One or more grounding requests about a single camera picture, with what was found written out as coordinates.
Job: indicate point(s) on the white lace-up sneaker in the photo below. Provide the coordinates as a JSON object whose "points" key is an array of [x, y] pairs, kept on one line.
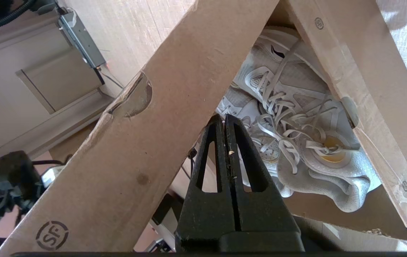
{"points": [[296, 82], [239, 103]]}

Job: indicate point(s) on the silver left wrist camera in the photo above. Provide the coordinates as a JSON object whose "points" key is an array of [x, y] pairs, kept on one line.
{"points": [[53, 175]]}

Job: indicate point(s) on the brown cardboard shoe box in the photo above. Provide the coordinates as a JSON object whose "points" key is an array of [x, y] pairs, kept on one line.
{"points": [[153, 142]]}

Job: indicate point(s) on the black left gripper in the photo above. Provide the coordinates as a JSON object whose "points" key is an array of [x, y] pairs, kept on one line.
{"points": [[14, 171]]}

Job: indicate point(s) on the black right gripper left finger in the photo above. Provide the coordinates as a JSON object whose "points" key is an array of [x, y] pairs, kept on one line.
{"points": [[207, 214]]}

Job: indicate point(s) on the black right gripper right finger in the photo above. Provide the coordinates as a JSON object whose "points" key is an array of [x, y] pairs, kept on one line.
{"points": [[264, 214]]}

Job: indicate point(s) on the grey power supply unit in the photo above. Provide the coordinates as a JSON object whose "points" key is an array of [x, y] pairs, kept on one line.
{"points": [[82, 39]]}

